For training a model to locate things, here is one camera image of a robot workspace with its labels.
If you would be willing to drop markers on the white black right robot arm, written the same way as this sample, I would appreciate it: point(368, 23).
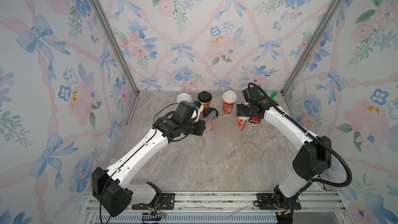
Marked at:
point(313, 152)

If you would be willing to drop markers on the back left white-lid cup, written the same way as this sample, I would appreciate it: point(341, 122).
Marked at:
point(184, 97)

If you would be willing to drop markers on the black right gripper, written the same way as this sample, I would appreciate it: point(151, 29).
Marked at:
point(241, 111)

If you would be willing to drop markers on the aluminium corner post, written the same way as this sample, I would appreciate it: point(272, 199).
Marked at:
point(106, 27)
point(330, 12)

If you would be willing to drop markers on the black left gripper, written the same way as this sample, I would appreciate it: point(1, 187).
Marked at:
point(199, 127)

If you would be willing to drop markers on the green wrapped straws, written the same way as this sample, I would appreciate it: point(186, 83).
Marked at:
point(273, 95)

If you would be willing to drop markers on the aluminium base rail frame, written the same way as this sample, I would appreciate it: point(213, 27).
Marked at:
point(227, 207)

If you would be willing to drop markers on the black-lid red cup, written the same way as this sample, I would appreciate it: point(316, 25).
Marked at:
point(205, 99)
point(210, 117)

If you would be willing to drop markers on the white-lid red cup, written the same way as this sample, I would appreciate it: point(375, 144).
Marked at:
point(229, 100)
point(242, 121)

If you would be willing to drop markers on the red straw holder cup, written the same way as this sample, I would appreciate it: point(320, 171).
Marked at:
point(256, 109)

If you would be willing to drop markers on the clear plastic carrier bag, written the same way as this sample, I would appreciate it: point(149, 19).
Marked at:
point(219, 142)

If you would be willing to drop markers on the front black-lid red cup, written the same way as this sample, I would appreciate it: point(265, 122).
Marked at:
point(210, 117)

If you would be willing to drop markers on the left aluminium corner post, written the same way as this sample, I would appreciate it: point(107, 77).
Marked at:
point(106, 27)

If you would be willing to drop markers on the back black-lid red cup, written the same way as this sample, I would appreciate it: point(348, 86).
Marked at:
point(205, 99)

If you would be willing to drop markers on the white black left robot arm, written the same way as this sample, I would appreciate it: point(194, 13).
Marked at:
point(112, 186)

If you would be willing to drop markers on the right aluminium corner post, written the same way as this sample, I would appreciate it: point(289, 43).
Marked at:
point(330, 12)

